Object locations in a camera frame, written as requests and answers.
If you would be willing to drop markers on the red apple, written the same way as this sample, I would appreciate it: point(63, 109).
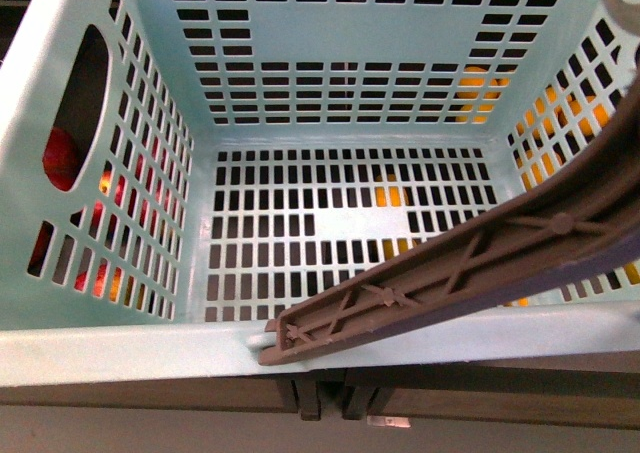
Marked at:
point(60, 159)

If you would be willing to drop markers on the brown plastic basket handle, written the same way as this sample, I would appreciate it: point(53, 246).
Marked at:
point(581, 222)

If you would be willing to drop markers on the light teal plastic basket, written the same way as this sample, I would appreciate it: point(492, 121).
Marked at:
point(238, 157)

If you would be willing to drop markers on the white price label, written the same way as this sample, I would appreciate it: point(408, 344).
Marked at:
point(388, 422)

